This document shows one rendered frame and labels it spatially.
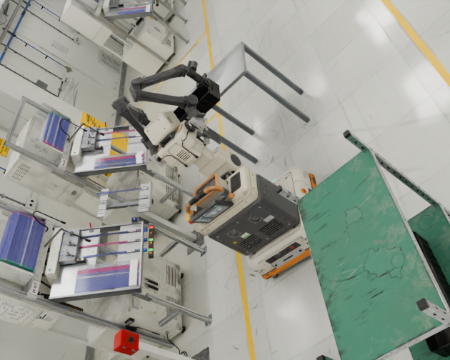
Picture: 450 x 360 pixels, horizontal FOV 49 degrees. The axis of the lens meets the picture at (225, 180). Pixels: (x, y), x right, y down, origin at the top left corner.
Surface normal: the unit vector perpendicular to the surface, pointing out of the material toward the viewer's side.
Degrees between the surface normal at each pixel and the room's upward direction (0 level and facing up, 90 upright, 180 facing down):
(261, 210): 90
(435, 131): 0
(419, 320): 0
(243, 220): 90
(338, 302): 0
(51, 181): 90
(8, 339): 89
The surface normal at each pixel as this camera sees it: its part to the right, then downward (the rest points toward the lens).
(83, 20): 0.09, 0.68
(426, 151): -0.75, -0.44
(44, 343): 0.66, -0.59
